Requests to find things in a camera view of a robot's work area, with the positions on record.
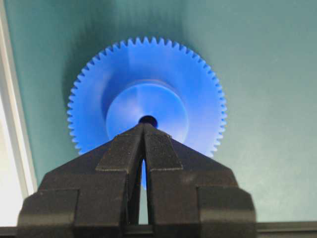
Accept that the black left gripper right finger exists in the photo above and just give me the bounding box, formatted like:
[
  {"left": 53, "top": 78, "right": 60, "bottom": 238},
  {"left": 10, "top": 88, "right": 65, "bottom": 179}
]
[{"left": 144, "top": 124, "right": 257, "bottom": 238}]

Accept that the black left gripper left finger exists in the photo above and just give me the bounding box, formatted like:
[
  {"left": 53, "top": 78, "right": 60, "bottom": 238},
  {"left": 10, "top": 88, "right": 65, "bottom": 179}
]
[{"left": 17, "top": 124, "right": 144, "bottom": 238}]

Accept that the small blue plastic gear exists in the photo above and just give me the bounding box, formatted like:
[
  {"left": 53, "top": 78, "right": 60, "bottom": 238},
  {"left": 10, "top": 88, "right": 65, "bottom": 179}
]
[{"left": 66, "top": 36, "right": 227, "bottom": 191}]

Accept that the black table frame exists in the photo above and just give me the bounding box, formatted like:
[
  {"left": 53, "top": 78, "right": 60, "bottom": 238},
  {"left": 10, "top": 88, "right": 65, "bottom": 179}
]
[{"left": 123, "top": 222, "right": 317, "bottom": 238}]

